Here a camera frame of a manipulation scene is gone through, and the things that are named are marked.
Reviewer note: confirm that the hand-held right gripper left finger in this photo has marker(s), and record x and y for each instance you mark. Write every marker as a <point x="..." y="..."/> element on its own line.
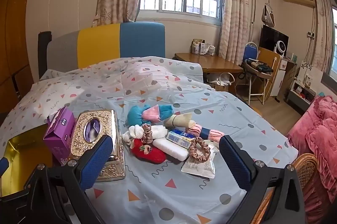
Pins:
<point x="98" y="158"/>

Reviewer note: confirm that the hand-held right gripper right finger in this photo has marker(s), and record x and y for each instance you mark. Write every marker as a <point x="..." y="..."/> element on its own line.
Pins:
<point x="234" y="163"/>

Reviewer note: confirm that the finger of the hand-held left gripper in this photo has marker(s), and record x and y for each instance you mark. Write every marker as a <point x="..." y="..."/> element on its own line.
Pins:
<point x="2" y="167"/>

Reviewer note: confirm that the gold tin box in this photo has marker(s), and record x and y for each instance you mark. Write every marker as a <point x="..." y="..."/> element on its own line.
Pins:
<point x="23" y="160"/>

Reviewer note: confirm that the white wipes packet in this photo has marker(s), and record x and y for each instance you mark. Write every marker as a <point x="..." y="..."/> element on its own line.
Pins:
<point x="200" y="170"/>

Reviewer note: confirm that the white socks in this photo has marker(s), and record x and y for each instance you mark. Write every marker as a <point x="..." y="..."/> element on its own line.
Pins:
<point x="131" y="133"/>

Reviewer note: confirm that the pink satin scrunchie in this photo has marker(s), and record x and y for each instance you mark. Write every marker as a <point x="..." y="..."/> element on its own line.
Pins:
<point x="193" y="152"/>

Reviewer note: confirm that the pink towel with blue band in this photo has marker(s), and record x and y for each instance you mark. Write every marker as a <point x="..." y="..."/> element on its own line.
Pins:
<point x="194" y="131"/>

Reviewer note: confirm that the brown satin scrunchie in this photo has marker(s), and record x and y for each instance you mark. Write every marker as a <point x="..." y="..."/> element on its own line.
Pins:
<point x="147" y="134"/>

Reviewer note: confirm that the red fuzzy sock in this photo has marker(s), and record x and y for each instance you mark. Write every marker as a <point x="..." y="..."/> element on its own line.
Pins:
<point x="152" y="155"/>

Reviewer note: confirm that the blue and pink plush toy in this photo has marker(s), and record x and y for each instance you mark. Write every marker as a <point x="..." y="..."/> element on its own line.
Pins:
<point x="135" y="114"/>

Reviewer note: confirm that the blue tissue packet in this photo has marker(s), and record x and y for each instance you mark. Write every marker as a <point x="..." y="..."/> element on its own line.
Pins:
<point x="179" y="138"/>

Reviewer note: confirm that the white sponge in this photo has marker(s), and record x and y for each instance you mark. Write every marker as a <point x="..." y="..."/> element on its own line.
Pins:
<point x="168" y="148"/>

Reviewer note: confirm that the beige sock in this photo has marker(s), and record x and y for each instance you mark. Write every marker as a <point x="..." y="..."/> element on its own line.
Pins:
<point x="179" y="119"/>

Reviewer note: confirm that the silver ornate tissue box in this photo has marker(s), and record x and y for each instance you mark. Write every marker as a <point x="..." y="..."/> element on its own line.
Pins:
<point x="79" y="142"/>

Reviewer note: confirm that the purple tissue box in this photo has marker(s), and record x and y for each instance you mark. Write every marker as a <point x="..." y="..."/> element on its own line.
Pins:
<point x="59" y="134"/>

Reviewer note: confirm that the rattan chair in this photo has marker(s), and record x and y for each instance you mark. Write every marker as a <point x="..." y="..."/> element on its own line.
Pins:
<point x="306" y="168"/>

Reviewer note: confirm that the white tote bag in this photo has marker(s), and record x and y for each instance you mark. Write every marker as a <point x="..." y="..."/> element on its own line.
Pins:
<point x="218" y="80"/>

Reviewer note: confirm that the pink ruffled blanket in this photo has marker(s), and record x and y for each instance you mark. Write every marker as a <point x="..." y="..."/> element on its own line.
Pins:
<point x="316" y="134"/>

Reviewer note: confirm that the low white shelf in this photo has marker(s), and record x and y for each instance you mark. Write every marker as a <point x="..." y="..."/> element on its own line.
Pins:
<point x="300" y="94"/>

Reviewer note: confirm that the wooden cabinet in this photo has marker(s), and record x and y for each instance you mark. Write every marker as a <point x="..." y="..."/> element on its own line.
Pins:
<point x="276" y="73"/>

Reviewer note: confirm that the wooden desk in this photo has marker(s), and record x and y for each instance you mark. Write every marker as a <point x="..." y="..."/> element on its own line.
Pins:
<point x="210" y="63"/>

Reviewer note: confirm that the group of small cosmetic boxes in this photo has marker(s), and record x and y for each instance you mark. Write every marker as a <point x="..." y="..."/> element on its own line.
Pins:
<point x="202" y="47"/>

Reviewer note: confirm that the small white fan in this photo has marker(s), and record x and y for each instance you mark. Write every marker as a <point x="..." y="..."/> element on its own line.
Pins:
<point x="279" y="46"/>

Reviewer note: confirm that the black monitor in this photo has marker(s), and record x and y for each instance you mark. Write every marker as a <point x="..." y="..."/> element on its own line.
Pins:
<point x="271" y="36"/>

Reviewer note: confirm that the metal coat stand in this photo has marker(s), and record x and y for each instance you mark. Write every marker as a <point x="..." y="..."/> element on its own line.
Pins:
<point x="254" y="15"/>

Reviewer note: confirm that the hanging beige bag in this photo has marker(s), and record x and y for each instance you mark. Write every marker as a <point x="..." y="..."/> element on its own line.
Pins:
<point x="268" y="15"/>

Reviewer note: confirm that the blue chair with white frame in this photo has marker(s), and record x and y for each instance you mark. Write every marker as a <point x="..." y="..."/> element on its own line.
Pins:
<point x="250" y="51"/>

